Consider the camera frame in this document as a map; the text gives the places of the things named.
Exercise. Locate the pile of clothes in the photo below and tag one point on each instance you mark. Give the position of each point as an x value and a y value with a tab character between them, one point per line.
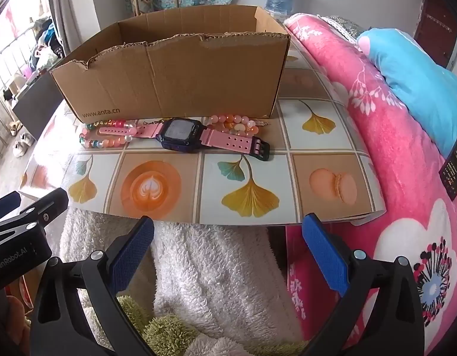
46	42

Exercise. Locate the leaf and coffee print tablecloth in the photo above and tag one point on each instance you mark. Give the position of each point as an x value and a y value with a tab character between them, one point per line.
250	178

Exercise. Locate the grey patterned cushion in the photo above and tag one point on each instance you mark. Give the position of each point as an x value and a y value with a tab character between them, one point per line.
343	26

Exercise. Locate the green fluffy cloth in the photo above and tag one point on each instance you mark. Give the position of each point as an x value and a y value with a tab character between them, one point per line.
165	328

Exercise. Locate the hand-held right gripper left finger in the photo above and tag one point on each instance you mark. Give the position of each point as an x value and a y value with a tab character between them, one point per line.
134	256

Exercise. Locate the pink floral blanket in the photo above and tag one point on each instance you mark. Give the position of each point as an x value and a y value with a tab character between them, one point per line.
391	178

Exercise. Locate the white shoe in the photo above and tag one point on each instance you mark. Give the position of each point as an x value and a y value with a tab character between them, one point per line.
16	128
22	149

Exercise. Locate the black printed card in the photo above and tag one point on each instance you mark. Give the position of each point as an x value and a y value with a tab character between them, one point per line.
452	170

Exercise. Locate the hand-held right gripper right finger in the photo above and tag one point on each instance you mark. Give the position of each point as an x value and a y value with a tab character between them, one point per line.
324	256

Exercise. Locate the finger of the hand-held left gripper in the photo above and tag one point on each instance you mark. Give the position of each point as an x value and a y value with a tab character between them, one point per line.
46	207
6	202

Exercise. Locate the brown cardboard box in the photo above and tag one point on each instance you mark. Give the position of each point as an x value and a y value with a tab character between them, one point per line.
176	81

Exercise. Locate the blue pillow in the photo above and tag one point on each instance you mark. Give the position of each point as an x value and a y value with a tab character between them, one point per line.
410	70

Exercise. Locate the dark grey board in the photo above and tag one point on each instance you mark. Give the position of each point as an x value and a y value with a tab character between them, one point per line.
35	100

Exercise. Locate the dark red wooden door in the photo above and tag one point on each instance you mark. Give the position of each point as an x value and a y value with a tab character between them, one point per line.
437	22

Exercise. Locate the white fluffy blanket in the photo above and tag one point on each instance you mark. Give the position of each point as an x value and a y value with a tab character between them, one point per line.
213	259

